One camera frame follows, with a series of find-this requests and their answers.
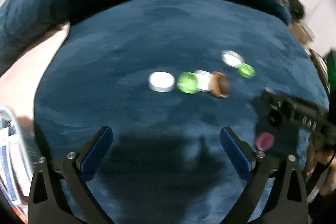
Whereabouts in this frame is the brown bottle cap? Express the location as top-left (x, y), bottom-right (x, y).
top-left (210, 71), bottom-right (231, 98)

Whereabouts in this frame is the white upturned bottle cap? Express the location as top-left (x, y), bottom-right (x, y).
top-left (221, 50), bottom-right (244, 68)

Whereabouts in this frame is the pink bed sheet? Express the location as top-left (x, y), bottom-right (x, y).
top-left (1, 22), bottom-right (70, 134)

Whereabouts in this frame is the person's right hand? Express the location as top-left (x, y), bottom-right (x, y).
top-left (305, 143), bottom-right (336, 196)

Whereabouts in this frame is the light blue round basket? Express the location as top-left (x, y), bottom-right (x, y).
top-left (1, 106), bottom-right (33, 223)

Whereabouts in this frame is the green box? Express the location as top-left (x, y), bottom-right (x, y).
top-left (326, 50), bottom-right (336, 92)

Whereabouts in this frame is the brown cardboard box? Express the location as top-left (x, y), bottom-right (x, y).
top-left (289, 22), bottom-right (315, 46)

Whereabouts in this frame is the pink bottle cap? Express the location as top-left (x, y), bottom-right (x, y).
top-left (255, 132), bottom-right (275, 152)

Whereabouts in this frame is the green bottle cap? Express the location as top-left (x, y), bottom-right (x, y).
top-left (177, 72), bottom-right (198, 94)
top-left (237, 63), bottom-right (256, 79)

